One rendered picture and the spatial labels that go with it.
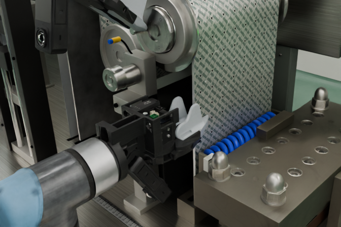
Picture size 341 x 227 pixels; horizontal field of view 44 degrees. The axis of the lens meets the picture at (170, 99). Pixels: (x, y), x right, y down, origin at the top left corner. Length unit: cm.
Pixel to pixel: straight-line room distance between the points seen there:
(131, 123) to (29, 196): 16
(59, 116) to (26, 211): 71
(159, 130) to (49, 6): 22
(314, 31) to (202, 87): 30
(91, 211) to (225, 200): 29
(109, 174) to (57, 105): 73
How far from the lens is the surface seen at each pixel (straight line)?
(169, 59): 69
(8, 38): 87
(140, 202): 84
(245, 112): 83
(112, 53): 82
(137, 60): 70
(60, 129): 115
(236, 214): 67
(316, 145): 81
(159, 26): 67
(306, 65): 374
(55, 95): 135
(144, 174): 63
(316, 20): 90
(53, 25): 57
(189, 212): 79
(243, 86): 80
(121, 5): 60
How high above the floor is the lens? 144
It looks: 26 degrees down
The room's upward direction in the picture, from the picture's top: 2 degrees counter-clockwise
